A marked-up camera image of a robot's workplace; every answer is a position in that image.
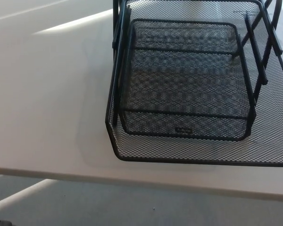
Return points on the black mesh sliding tray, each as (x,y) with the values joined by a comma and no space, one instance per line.
(268,141)

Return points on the black mesh bottom tray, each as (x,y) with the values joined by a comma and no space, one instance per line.
(155,131)

